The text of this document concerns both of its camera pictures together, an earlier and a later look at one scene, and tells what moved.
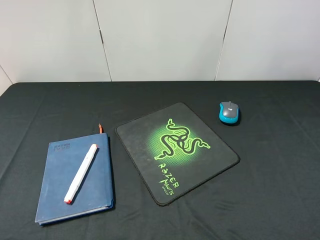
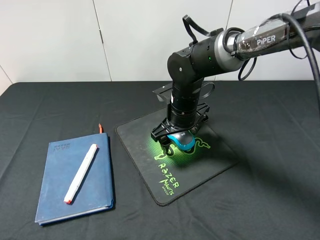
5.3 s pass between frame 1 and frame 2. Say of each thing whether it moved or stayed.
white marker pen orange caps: stayed
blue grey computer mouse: moved
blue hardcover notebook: stayed
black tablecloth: stayed
